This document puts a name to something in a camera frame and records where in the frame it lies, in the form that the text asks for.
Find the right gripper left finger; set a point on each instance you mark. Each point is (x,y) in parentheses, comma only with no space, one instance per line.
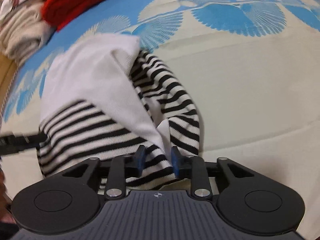
(121,168)

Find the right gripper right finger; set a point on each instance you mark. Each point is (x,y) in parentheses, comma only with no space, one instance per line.
(194,168)

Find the striped hoodie with white vest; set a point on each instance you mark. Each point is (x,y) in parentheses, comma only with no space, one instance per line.
(104,97)

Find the person left hand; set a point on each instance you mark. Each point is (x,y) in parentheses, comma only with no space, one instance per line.
(5,215)

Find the wooden headboard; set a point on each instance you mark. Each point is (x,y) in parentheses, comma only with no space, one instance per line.
(8,70)

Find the cream folded quilt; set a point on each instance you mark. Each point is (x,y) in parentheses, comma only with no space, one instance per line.
(25,33)

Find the blue fan-pattern bed sheet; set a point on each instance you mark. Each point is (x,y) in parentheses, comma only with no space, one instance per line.
(251,68)

